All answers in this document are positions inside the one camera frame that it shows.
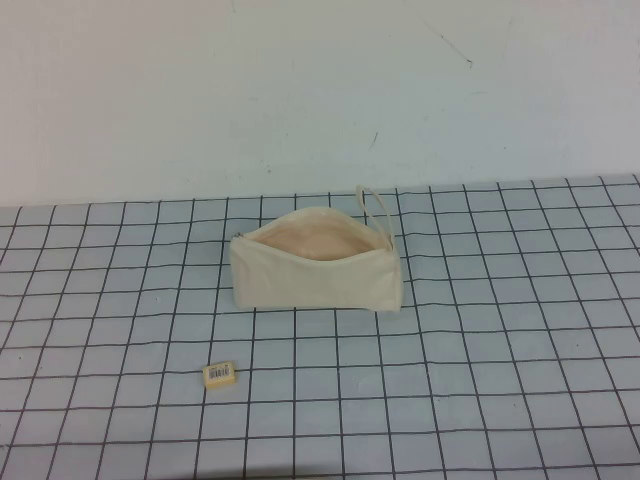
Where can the yellow eraser with barcode label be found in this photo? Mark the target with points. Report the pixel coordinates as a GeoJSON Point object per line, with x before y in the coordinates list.
{"type": "Point", "coordinates": [219, 378]}

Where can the blue grid-pattern tablecloth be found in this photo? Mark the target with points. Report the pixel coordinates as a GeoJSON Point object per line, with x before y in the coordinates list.
{"type": "Point", "coordinates": [450, 350]}

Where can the cream fabric pencil case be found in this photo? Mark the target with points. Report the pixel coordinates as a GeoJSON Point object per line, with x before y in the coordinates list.
{"type": "Point", "coordinates": [310, 285]}

